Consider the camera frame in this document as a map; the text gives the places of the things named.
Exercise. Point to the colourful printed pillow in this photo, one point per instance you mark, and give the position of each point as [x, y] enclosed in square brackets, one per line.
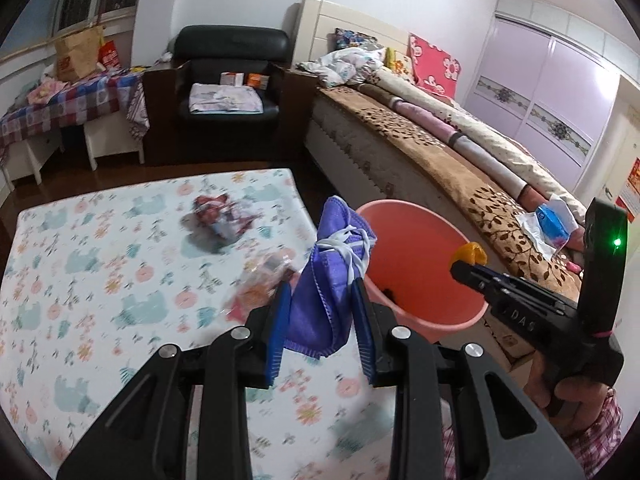
[355, 39]

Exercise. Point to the rolled pastel quilt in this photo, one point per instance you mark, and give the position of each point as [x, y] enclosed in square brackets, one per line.
[475, 145]

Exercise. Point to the person's right hand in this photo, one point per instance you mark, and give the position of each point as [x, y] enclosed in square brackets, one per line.
[582, 405]

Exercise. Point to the blue tissue packet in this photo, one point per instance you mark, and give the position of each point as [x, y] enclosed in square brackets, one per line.
[552, 225]

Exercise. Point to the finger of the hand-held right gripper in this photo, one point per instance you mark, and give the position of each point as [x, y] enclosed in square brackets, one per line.
[475, 275]

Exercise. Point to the bed with brown blanket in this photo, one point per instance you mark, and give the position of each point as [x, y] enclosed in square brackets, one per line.
[320, 20]

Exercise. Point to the small white box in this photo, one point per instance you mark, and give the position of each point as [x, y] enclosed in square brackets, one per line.
[232, 79]

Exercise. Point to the white low bench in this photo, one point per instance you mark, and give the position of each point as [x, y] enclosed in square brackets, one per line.
[112, 142]

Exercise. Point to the dark wooden side cabinet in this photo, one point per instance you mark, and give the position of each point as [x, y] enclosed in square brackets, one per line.
[295, 110]
[160, 110]

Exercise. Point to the orange peel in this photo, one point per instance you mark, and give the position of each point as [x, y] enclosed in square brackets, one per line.
[469, 251]

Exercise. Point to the blue and white packet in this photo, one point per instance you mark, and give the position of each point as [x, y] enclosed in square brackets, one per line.
[530, 232]

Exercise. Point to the brown paper bag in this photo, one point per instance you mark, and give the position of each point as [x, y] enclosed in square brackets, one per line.
[77, 55]

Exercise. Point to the animal print tablecloth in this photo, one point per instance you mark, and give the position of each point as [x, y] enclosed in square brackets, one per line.
[100, 285]

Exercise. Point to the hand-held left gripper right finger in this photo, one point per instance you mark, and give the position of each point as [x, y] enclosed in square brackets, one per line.
[362, 330]

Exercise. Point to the red floral pillow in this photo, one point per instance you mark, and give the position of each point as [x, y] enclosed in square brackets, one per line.
[435, 65]

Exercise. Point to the checkered tablecloth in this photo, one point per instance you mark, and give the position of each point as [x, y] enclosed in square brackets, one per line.
[75, 105]

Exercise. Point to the red shopping bag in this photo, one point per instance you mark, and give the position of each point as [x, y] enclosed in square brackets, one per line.
[110, 55]

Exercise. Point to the small orange box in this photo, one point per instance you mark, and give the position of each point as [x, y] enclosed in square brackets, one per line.
[258, 81]

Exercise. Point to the pink cloth bundle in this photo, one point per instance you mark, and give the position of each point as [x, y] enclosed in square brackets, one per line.
[42, 91]

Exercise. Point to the yellow printed pillow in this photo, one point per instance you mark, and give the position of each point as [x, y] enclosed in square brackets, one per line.
[397, 62]

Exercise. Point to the brown leaf-patterned blanket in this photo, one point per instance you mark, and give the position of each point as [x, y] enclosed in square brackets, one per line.
[400, 130]

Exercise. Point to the lilac wardrobe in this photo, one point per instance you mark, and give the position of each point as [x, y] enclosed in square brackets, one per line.
[550, 85]

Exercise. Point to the black leather armchair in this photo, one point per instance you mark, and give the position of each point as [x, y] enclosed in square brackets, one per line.
[225, 42]

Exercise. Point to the person's right forearm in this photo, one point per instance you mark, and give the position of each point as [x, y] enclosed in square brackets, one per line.
[595, 445]

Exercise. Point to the red door notice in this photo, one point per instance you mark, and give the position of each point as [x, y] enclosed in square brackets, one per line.
[631, 185]

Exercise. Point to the folded pastel cloth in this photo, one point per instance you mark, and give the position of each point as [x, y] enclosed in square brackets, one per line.
[225, 97]

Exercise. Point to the pink plastic bucket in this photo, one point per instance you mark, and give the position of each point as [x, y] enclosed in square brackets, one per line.
[415, 270]

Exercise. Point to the crumpled printed wrapper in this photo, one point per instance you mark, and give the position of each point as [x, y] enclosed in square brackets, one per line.
[225, 217]

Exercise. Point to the purple face mask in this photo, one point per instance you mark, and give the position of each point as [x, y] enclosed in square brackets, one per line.
[325, 285]

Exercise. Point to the crumpled white floral cloth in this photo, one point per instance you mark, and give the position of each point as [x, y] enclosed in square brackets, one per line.
[345, 67]

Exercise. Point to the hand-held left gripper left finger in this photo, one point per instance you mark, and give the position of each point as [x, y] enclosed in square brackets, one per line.
[277, 335]

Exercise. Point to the clear plastic wrapper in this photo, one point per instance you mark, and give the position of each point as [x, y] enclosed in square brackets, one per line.
[255, 290]

